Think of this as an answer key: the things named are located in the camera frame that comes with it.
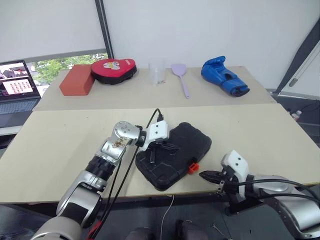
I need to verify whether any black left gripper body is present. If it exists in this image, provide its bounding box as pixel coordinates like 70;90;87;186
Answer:
147;140;168;151

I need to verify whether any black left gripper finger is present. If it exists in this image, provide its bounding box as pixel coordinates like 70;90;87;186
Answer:
155;142;180;153
149;147;158;166

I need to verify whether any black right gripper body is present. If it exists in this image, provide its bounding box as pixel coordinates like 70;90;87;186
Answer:
216;165;241;199

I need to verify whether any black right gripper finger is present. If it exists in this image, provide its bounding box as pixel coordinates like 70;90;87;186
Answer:
198;170;224;178
199;174;223;185

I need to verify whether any black plastic tool case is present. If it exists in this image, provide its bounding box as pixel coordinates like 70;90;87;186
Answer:
134;121;213;192

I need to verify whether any dark rounded shape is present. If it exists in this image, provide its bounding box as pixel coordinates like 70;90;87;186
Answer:
175;219;209;240
124;226;156;240

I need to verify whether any clear plastic cup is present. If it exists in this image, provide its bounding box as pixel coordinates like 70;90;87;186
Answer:
148;59;167;87

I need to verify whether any purple silicone spatula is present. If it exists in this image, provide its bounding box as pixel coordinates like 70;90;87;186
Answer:
170;63;192;100

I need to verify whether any red boxing focus pad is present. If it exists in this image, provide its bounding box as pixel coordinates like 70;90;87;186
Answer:
90;58;138;85

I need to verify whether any blue boxing glove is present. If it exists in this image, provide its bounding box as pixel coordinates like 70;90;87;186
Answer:
200;55;251;98

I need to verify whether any red-brown foam block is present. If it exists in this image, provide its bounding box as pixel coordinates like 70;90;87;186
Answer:
59;64;97;97

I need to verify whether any open laptop computer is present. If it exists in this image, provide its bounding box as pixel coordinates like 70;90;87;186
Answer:
0;59;42;129

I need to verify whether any white roller blind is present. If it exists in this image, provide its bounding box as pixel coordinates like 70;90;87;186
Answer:
0;0;106;64

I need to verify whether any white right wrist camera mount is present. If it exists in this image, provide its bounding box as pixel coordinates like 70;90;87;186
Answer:
219;149;251;186

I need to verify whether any black metal table frame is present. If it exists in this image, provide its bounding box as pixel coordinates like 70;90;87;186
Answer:
0;192;267;216

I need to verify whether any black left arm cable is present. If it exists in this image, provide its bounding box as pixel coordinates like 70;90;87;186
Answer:
87;107;165;240

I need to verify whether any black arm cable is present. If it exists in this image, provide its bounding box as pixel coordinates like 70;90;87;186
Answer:
235;177;320;201
87;107;165;240

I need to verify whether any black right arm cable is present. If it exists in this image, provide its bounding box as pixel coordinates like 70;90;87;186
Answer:
235;177;320;201

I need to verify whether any thin white cable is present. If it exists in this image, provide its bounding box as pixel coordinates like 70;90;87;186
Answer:
159;194;176;240

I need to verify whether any black window frame post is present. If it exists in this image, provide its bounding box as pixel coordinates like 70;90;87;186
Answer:
94;0;115;60

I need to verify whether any black diagonal frame beam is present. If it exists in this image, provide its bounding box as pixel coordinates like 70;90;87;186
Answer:
275;24;320;95

